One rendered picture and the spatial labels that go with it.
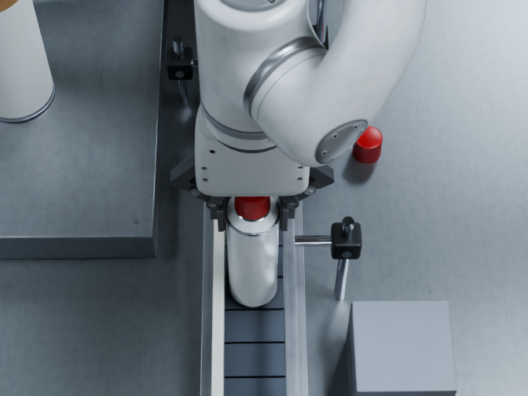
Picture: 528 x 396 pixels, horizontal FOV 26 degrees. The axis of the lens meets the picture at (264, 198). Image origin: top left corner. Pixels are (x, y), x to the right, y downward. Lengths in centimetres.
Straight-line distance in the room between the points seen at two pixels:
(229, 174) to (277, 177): 4
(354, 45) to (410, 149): 62
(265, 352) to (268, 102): 43
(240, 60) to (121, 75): 57
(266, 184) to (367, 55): 25
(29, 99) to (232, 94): 52
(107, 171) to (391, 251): 34
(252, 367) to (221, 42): 46
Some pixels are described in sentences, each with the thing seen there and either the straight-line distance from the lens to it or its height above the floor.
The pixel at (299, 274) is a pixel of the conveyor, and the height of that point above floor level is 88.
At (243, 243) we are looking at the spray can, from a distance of 109.
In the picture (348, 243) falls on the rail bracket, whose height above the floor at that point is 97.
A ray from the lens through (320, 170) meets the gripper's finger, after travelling 102.
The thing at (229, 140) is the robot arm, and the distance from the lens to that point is 92.
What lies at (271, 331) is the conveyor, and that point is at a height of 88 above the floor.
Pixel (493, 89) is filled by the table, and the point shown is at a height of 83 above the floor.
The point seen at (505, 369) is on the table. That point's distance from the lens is 127.
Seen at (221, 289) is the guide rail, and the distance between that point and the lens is 119.
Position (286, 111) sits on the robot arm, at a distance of 81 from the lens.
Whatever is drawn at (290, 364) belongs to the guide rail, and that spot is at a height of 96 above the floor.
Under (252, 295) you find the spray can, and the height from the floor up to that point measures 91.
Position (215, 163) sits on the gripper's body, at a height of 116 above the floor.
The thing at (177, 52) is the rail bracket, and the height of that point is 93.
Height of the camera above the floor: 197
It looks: 58 degrees down
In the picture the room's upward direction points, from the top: straight up
